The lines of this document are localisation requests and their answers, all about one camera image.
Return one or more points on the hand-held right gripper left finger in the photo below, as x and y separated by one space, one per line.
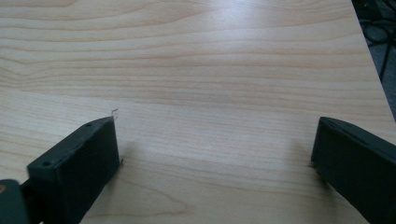
77 168

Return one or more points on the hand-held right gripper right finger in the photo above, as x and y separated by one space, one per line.
358 168

